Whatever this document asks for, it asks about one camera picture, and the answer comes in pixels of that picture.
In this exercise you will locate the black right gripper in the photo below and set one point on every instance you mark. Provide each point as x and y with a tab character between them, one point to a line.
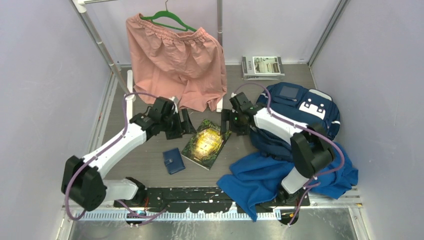
226	116

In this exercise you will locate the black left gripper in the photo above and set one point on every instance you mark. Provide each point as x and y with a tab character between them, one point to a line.
178	133

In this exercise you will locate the green fantasy book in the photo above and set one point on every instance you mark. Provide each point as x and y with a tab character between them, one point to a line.
204	147

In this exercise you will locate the navy blue backpack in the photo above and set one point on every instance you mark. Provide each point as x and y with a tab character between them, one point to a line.
300	104

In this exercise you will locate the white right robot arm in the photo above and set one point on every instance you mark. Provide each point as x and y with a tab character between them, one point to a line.
311	150

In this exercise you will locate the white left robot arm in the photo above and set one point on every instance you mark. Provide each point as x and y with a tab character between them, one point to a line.
84	178

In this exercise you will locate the small blue wallet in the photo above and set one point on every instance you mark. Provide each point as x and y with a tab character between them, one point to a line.
173	161

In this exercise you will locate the grey magazine stack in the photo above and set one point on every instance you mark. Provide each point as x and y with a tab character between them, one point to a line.
262	68

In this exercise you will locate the pink shorts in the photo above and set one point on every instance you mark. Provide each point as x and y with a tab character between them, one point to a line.
187	65

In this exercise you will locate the metal clothes rack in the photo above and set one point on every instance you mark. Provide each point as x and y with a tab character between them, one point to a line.
126	85

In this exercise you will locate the blue cloth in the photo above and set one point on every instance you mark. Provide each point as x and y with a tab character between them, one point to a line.
255	179

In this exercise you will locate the green clothes hanger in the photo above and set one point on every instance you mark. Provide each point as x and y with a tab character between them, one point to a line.
178	24

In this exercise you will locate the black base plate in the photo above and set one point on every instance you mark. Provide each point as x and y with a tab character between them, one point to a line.
196	199

